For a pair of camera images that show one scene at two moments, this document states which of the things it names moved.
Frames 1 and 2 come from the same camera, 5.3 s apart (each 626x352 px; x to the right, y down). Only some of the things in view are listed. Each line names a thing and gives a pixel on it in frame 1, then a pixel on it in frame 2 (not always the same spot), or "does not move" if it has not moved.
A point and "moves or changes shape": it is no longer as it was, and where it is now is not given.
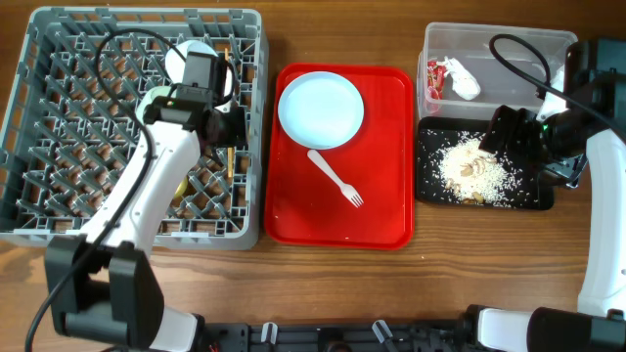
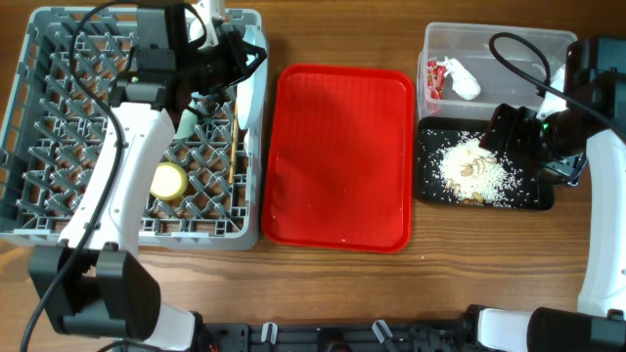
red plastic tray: [306, 206] does not move
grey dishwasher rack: [73, 119] does not move
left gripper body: [231, 127] to [211, 70]
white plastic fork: [347, 191] moves or changes shape
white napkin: [464, 85] does not move
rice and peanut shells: [474, 176] does not move
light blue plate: [321, 110] to [252, 95]
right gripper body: [526, 138] does not move
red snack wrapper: [435, 79] does not move
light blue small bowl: [175, 64] moves or changes shape
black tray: [452, 169] does not move
